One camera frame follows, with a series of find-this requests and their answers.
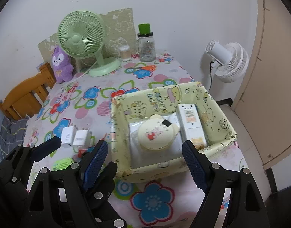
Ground white 45W charger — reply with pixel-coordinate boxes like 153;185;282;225
61;126;77;148

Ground cream bear compact mirror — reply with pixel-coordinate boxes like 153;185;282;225
137;114;179;151

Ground white power strip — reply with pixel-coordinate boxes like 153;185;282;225
176;104;207;150

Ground green perforated device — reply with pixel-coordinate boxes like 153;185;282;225
52;158;75;171

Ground grey plaid bedding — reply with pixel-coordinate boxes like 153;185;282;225
0;117;28;162

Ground small white charger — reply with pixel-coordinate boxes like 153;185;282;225
72;130;91;148

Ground wooden chair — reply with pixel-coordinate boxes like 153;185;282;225
0;62;56;120

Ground floral tablecloth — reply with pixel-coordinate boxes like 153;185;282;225
23;53;247;227

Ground yellow cartoon paper box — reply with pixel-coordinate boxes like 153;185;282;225
111;82;237;183

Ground purple plush toy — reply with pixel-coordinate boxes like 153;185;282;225
52;45;73;84

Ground beige door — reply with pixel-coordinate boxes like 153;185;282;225
232;0;291;169

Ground green desk fan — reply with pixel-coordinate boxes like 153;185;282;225
57;10;121;77

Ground cotton swab container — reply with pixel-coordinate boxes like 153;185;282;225
119;45;131;61

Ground white standing fan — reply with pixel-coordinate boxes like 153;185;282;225
205;40;249;91

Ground glass mason jar green lid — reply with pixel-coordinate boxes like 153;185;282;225
137;23;156;62

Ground orange handled scissors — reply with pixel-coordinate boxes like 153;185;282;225
134;65;156;72

